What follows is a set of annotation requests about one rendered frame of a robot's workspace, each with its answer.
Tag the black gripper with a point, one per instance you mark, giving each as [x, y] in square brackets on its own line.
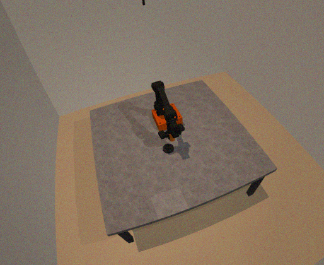
[165, 134]

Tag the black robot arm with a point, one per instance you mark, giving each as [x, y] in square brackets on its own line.
[169, 112]

